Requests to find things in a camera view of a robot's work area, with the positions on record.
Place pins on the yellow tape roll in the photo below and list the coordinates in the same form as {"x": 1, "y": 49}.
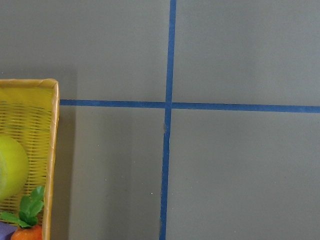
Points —
{"x": 14, "y": 167}

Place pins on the yellow woven plastic basket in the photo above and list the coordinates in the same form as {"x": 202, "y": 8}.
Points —
{"x": 29, "y": 113}

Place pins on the orange toy carrot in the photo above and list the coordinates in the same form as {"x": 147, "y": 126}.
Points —
{"x": 27, "y": 217}

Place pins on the purple foam block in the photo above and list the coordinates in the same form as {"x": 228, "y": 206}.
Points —
{"x": 6, "y": 231}

